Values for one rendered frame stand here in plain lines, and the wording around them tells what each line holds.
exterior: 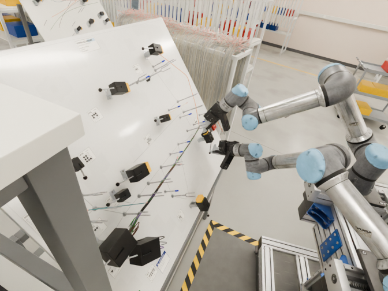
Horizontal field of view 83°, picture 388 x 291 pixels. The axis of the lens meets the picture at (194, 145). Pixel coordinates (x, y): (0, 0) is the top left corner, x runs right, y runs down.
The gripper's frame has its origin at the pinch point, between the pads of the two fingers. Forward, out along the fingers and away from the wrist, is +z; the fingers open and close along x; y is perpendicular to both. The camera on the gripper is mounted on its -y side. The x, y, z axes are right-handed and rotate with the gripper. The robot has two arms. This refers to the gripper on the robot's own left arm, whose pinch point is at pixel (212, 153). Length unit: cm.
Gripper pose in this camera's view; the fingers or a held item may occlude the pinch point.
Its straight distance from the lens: 140.7
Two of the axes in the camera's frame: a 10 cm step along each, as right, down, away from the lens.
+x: -7.7, -2.3, -5.9
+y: 1.8, -9.7, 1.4
